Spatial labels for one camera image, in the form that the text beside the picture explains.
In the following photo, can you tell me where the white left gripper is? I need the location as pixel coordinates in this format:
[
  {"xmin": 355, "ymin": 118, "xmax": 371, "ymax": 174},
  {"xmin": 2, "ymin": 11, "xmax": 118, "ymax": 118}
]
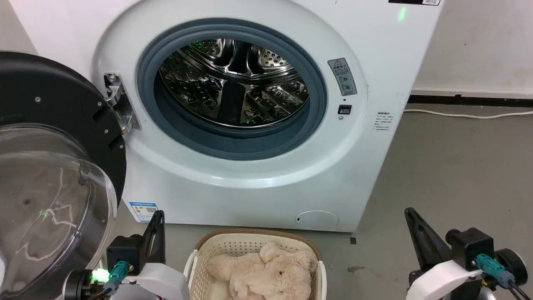
[{"xmin": 123, "ymin": 210, "xmax": 190, "ymax": 300}]

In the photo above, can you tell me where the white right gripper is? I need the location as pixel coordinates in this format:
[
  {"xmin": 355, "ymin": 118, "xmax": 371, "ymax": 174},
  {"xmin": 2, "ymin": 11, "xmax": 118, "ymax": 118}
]
[{"xmin": 405, "ymin": 207, "xmax": 484, "ymax": 300}]

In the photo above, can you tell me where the white front-load washing machine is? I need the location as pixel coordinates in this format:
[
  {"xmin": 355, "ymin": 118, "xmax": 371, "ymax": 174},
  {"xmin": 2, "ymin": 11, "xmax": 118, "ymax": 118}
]
[{"xmin": 8, "ymin": 0, "xmax": 445, "ymax": 233}]

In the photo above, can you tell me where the blue energy label sticker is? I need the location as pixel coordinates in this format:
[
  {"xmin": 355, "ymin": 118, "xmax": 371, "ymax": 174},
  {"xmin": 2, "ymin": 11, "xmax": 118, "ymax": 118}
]
[{"xmin": 129, "ymin": 202, "xmax": 159, "ymax": 223}]

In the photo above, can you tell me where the cream woven laundry basket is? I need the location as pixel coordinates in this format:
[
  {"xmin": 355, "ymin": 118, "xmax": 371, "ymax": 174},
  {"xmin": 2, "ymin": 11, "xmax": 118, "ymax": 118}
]
[{"xmin": 183, "ymin": 228, "xmax": 327, "ymax": 300}]

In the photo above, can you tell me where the oval filter cover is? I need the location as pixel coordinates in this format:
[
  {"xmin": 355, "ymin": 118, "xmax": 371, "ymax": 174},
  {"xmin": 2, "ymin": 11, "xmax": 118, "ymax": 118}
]
[{"xmin": 296, "ymin": 210, "xmax": 340, "ymax": 229}]

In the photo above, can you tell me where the beige plush teddy bear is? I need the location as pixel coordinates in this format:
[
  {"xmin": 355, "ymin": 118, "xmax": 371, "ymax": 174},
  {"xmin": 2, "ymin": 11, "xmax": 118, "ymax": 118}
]
[{"xmin": 207, "ymin": 242, "xmax": 319, "ymax": 300}]

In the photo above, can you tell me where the grey rubber door gasket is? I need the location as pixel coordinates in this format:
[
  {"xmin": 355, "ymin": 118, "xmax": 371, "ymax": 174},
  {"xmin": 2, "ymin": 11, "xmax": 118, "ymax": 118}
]
[{"xmin": 137, "ymin": 18, "xmax": 328, "ymax": 161}]

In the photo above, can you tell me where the chrome door hinge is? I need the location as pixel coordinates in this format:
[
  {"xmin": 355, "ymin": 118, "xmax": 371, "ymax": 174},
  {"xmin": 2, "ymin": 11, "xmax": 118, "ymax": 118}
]
[{"xmin": 104, "ymin": 73, "xmax": 141, "ymax": 135}]

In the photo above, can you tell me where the stainless steel washer drum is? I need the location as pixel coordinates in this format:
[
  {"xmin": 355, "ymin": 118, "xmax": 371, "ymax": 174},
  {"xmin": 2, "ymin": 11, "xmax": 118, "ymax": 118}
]
[{"xmin": 158, "ymin": 38, "xmax": 310, "ymax": 128}]

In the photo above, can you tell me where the black washer door, glass bowl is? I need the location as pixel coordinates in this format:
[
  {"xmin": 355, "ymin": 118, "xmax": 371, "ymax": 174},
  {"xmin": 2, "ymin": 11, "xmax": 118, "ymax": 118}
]
[{"xmin": 0, "ymin": 51, "xmax": 127, "ymax": 300}]

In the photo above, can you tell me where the grey warning sticker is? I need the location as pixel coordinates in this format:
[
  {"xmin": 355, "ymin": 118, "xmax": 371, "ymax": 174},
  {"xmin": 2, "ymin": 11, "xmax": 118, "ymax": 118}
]
[{"xmin": 327, "ymin": 57, "xmax": 358, "ymax": 97}]

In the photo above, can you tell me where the teal left cable connector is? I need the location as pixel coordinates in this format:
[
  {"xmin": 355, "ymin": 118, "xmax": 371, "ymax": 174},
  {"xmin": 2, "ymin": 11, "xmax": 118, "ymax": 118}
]
[{"xmin": 104, "ymin": 261, "xmax": 129, "ymax": 295}]

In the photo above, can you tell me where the teal cable connector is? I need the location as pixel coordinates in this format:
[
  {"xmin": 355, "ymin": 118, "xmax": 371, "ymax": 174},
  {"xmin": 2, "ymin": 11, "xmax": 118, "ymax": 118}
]
[
  {"xmin": 476, "ymin": 253, "xmax": 517, "ymax": 289},
  {"xmin": 104, "ymin": 261, "xmax": 129, "ymax": 295}
]

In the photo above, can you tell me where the teal right cable connector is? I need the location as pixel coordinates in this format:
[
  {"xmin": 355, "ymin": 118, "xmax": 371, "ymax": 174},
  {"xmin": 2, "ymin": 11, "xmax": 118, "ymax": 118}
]
[{"xmin": 476, "ymin": 253, "xmax": 517, "ymax": 289}]

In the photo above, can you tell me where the white floor cable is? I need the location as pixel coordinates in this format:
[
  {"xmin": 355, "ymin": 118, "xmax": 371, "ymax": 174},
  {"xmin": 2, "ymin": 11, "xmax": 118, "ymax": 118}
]
[{"xmin": 403, "ymin": 108, "xmax": 533, "ymax": 120}]

